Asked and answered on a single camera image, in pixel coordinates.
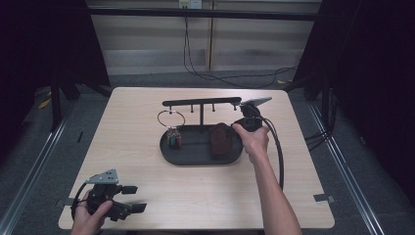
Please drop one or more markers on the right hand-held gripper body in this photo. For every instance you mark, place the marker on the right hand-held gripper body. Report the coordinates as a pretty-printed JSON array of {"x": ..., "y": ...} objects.
[{"x": 251, "y": 114}]

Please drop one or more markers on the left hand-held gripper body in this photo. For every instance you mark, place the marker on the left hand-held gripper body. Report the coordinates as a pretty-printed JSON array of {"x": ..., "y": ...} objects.
[{"x": 102, "y": 192}]

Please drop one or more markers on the brown leather key case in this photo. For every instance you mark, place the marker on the brown leather key case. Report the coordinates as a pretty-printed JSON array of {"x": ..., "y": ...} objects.
[{"x": 220, "y": 140}]

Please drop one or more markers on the black key rack with tray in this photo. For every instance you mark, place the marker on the black key rack with tray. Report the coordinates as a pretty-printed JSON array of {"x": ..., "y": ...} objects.
[{"x": 199, "y": 143}]

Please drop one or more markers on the person's right hand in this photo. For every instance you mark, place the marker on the person's right hand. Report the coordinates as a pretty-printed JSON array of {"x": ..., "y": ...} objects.
[{"x": 254, "y": 143}]

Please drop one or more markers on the person's left hand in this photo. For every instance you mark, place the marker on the person's left hand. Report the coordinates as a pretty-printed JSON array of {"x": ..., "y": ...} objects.
[{"x": 88, "y": 218}]

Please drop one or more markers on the grey tape piece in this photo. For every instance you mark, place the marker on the grey tape piece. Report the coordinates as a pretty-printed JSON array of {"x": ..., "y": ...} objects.
[
  {"x": 63, "y": 202},
  {"x": 324, "y": 197}
]

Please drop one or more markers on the black metal stand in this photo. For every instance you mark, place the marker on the black metal stand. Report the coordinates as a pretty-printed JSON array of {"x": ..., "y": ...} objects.
[{"x": 56, "y": 104}]

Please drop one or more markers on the yellow tape piece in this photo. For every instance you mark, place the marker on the yellow tape piece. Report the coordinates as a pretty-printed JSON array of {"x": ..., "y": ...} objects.
[{"x": 44, "y": 103}]

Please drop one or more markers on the black horizontal metal bar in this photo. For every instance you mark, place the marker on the black horizontal metal bar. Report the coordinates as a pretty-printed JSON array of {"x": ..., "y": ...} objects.
[{"x": 202, "y": 13}]

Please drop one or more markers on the dark curtain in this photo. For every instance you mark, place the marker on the dark curtain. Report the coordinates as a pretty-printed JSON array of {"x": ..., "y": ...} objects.
[
  {"x": 42, "y": 42},
  {"x": 368, "y": 81}
]

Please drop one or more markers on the metal floor rail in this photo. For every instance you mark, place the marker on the metal floor rail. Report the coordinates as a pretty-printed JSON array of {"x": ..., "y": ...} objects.
[
  {"x": 32, "y": 173},
  {"x": 345, "y": 169}
]

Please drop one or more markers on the white wall socket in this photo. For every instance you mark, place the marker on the white wall socket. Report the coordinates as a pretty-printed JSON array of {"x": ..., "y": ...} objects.
[{"x": 190, "y": 4}]

